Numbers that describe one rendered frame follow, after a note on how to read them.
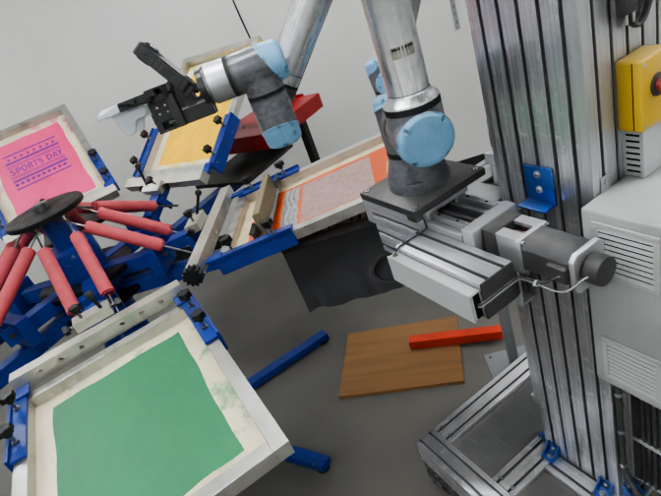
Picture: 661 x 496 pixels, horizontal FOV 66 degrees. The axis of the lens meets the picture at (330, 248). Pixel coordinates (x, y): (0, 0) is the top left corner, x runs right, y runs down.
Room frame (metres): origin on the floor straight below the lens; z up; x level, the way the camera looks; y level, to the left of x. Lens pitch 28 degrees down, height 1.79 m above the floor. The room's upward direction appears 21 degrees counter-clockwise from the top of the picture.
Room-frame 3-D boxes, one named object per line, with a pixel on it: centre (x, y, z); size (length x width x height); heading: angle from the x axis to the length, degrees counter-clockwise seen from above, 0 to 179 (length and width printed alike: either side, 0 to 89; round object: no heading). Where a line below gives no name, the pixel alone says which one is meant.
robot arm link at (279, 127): (1.03, 0.01, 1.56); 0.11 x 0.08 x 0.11; 177
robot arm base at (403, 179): (1.13, -0.26, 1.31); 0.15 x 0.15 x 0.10
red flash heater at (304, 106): (3.11, 0.09, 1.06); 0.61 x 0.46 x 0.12; 140
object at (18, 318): (2.02, 1.00, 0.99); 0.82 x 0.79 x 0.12; 80
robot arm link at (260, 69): (1.01, 0.01, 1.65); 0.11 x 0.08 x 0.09; 87
